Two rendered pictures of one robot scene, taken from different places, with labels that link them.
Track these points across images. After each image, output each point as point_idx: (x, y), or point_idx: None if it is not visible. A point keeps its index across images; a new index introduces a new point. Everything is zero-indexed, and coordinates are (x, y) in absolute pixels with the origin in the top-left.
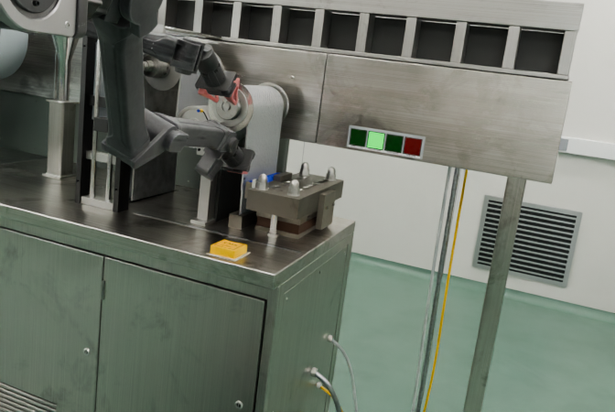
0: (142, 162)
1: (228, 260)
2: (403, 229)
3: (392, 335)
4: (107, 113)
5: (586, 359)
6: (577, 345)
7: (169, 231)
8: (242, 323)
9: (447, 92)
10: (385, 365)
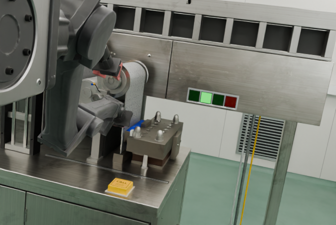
0: (71, 150)
1: (122, 196)
2: (195, 132)
3: (196, 201)
4: (46, 118)
5: (305, 208)
6: (299, 199)
7: (73, 170)
8: None
9: (254, 67)
10: (196, 223)
